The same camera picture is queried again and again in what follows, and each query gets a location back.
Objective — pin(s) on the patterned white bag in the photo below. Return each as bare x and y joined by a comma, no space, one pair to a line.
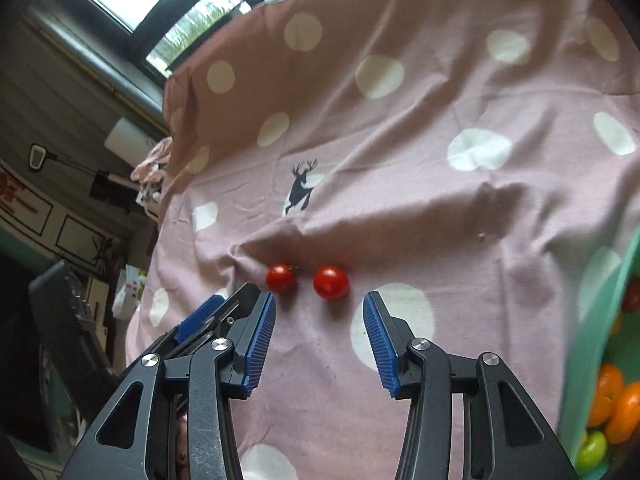
149,197

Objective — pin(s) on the small red cherry tomato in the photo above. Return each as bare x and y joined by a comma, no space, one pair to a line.
280,278
330,282

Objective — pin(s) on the white cylinder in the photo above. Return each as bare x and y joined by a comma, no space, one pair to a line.
127,142

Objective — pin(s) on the pink polka-dot blanket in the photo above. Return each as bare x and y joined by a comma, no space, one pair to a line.
425,210

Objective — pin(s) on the green jujube fruit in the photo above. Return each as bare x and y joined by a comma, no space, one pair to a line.
592,451

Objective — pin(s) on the black-framed wall panel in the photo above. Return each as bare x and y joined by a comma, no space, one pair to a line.
80,240

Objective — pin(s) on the crumpled pink cloth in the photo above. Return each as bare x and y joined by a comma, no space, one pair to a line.
152,160

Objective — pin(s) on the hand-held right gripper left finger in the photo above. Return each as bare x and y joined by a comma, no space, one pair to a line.
260,345

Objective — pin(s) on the wall poster with red print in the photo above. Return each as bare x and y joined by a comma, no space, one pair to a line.
25,200

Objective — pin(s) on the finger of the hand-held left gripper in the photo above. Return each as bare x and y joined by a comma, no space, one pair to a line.
242,300
200,319

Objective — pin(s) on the large red tomato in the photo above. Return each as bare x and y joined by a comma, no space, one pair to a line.
632,295

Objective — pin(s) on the small black-framed mirror on arm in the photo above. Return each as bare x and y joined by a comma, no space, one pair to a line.
37,156

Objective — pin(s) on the dark chair back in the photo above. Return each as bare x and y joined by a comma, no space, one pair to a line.
65,320

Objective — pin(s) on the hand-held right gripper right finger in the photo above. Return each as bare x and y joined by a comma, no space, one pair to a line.
377,350

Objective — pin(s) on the orange mandarin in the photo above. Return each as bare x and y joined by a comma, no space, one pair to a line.
629,412
607,392

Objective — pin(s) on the green plastic basin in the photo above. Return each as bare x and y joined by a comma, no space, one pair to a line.
585,360

